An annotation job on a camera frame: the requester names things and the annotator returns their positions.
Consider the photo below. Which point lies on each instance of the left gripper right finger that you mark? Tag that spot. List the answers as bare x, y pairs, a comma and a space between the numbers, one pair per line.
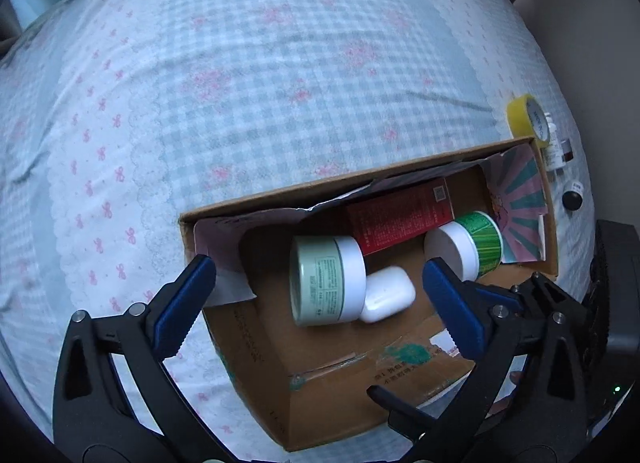
546, 420

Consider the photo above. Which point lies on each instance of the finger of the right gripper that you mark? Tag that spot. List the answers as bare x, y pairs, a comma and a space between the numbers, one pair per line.
402, 418
522, 310

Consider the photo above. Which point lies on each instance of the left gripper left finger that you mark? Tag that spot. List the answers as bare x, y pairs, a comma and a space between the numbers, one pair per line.
114, 400

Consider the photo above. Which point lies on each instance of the green striped white-lid jar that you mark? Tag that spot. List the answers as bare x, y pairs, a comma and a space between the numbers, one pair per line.
471, 245

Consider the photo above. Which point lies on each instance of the cardboard box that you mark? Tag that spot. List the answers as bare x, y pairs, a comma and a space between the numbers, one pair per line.
307, 386

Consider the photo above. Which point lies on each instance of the white earbuds case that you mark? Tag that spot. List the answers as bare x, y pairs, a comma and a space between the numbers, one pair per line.
388, 292

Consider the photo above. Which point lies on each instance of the white pill bottle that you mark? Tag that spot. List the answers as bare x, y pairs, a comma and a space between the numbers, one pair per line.
552, 152

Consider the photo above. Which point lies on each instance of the pale green cream jar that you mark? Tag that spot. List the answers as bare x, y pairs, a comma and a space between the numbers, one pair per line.
328, 280

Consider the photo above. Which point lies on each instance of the red carton box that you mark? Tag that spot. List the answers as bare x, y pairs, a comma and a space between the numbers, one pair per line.
383, 221

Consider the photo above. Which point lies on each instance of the yellow tape roll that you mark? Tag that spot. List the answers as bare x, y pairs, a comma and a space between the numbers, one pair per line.
526, 119

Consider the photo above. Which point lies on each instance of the red silver small jar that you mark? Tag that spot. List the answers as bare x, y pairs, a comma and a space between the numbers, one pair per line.
567, 151

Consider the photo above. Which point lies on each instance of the person right hand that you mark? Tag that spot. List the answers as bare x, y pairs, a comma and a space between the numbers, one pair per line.
505, 394

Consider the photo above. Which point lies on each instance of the blue checkered bed sheet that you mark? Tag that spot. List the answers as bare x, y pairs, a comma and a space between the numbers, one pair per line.
117, 116

